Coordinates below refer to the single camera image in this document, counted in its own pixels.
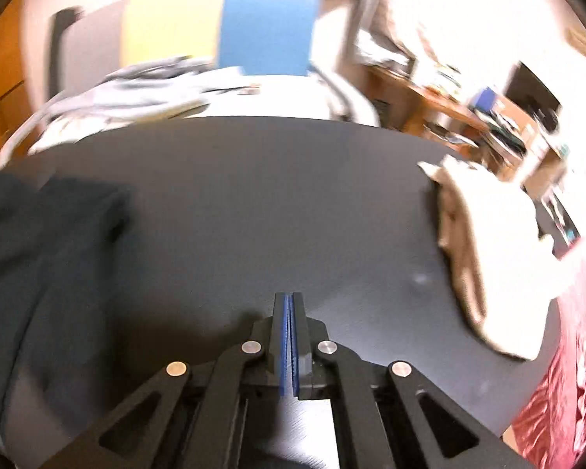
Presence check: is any beige garment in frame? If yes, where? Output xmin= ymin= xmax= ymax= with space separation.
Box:
xmin=417 ymin=154 xmax=557 ymax=362

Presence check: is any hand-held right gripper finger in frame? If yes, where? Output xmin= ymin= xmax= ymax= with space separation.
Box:
xmin=39 ymin=293 xmax=291 ymax=469
xmin=290 ymin=292 xmax=535 ymax=469

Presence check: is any crimson patterned cloth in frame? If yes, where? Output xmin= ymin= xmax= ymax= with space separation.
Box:
xmin=510 ymin=264 xmax=586 ymax=469

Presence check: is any black monitor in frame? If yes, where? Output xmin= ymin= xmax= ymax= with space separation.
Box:
xmin=505 ymin=61 xmax=565 ymax=128

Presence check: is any white cloth with grey print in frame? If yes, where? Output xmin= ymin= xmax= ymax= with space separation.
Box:
xmin=27 ymin=107 xmax=186 ymax=157

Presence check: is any black sweater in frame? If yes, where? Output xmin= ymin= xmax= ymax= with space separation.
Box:
xmin=0 ymin=173 xmax=132 ymax=450

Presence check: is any grey yellow blue chair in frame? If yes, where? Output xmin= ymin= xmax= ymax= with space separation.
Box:
xmin=0 ymin=0 xmax=382 ymax=167

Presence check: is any striped hanging bedding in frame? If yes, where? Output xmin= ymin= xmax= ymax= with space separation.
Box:
xmin=371 ymin=0 xmax=582 ymax=84

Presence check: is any grey hoodie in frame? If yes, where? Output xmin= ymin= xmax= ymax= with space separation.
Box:
xmin=44 ymin=56 xmax=216 ymax=123

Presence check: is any blue bag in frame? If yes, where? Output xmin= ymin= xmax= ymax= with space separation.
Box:
xmin=471 ymin=87 xmax=501 ymax=111

